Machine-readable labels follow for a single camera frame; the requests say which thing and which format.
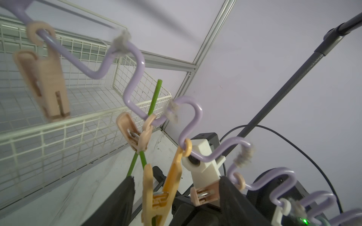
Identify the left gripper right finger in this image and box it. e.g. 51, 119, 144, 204
219, 176, 271, 226

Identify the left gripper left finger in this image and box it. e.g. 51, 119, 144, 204
83, 176, 135, 226

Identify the black clothes rack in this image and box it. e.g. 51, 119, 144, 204
238, 13, 362, 137

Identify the yellow tulip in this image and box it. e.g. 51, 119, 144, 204
139, 151, 156, 226

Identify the purple clip hanger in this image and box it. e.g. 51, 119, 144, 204
0, 0, 362, 226

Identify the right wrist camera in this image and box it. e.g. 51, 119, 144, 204
181, 132, 227, 207

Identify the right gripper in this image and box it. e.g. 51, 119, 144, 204
165, 189, 222, 226

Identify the white wire wall basket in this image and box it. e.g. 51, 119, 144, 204
1, 1, 156, 213

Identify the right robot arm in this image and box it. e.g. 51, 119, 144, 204
153, 166, 309, 226

